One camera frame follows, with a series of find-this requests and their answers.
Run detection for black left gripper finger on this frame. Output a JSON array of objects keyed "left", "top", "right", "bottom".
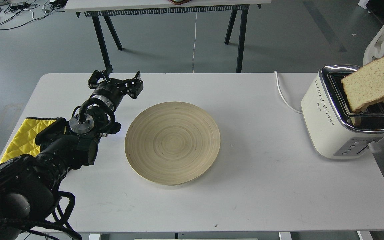
[
  {"left": 122, "top": 71, "right": 143, "bottom": 99},
  {"left": 87, "top": 65, "right": 113, "bottom": 89}
]

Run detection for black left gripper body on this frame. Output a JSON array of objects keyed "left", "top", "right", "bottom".
[{"left": 90, "top": 79, "right": 127, "bottom": 102}]

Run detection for slice of bread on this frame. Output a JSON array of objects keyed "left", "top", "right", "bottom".
[{"left": 341, "top": 56, "right": 384, "bottom": 113}]

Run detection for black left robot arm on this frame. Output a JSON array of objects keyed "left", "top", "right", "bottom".
[{"left": 0, "top": 65, "right": 143, "bottom": 240}]

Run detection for cream chrome toaster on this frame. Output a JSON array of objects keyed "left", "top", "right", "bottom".
[{"left": 301, "top": 64, "right": 384, "bottom": 159}]

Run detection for round wooden plate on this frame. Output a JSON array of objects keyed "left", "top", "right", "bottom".
[{"left": 124, "top": 101, "right": 221, "bottom": 186}]

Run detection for white background table black legs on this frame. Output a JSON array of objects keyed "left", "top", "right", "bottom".
[{"left": 64, "top": 0, "right": 272, "bottom": 73}]

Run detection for yellow quilted cloth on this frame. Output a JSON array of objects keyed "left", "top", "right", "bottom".
[{"left": 0, "top": 117, "right": 65, "bottom": 164}]

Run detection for thin white hanging cable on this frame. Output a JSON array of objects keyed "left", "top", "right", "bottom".
[{"left": 192, "top": 12, "right": 198, "bottom": 74}]

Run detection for cables and adapters on floor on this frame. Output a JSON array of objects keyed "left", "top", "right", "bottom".
[{"left": 0, "top": 0, "right": 68, "bottom": 34}]

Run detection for white toaster power cable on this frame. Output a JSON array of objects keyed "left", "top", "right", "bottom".
[{"left": 274, "top": 70, "right": 303, "bottom": 114}]

